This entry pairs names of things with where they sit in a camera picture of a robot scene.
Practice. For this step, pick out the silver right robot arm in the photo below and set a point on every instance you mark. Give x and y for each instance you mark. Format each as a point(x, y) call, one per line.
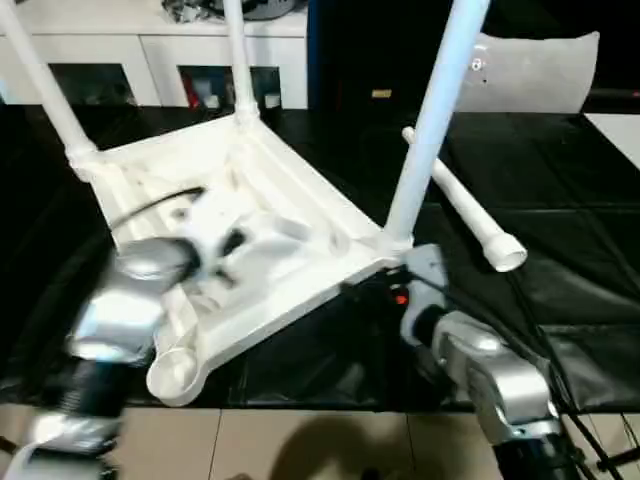
point(490, 370)

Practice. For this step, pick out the thin black metal rail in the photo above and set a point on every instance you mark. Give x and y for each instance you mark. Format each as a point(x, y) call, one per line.
point(615, 93)

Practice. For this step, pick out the dark clutter pile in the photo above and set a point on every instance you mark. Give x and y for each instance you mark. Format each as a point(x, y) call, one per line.
point(180, 10)

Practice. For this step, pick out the small tan block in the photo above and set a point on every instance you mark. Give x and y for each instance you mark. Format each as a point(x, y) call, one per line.
point(381, 93)

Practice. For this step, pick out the white plastic table leg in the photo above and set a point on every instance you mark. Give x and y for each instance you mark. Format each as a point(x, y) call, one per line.
point(45, 85)
point(475, 215)
point(240, 60)
point(435, 115)

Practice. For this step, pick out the white plastic table top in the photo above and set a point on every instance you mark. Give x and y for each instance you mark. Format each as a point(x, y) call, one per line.
point(280, 210)

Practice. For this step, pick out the white flat board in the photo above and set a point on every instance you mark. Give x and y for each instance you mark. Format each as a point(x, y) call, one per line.
point(617, 135)

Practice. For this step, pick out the white cabinet with glass doors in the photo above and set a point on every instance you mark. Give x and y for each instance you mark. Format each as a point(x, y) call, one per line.
point(125, 50)

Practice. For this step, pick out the grey round bag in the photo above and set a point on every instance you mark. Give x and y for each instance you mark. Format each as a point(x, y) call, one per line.
point(275, 6)

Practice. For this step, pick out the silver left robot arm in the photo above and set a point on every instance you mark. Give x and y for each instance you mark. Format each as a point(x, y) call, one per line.
point(110, 310)

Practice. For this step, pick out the grey cushion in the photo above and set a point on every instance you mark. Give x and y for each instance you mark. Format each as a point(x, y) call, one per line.
point(540, 75)

